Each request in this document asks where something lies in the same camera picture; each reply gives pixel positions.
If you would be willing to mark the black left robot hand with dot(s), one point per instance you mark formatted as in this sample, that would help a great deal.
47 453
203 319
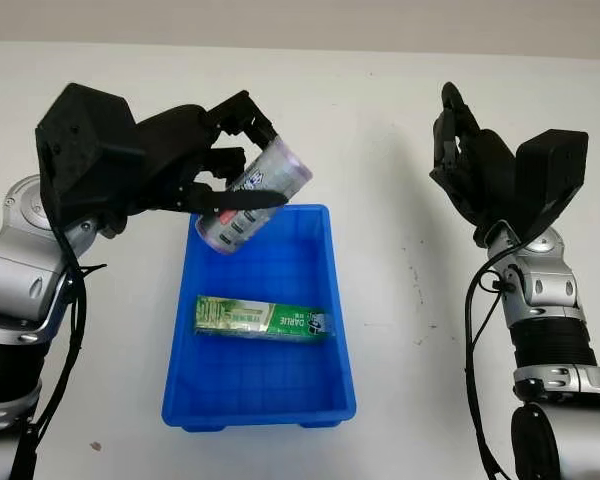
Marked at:
175 150

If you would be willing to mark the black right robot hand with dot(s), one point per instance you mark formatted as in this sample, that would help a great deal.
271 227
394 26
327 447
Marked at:
485 175

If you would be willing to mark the purple white cylindrical can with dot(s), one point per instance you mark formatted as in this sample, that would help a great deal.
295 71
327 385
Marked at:
275 167

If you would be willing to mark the green toothpaste box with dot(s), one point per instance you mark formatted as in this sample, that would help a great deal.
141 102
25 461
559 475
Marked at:
260 317

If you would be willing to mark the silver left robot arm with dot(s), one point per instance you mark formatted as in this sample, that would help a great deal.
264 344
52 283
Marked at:
15 270

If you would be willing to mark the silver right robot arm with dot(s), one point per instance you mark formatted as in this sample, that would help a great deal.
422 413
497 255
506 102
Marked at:
550 300

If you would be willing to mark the blue plastic tray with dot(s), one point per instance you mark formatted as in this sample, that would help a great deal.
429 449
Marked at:
260 380

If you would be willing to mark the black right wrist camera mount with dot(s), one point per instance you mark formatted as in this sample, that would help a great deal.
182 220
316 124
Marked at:
550 175

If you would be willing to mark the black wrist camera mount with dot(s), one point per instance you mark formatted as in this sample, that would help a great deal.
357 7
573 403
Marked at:
550 175
80 145

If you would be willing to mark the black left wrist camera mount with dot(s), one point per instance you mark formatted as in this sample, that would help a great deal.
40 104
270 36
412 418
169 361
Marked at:
80 145

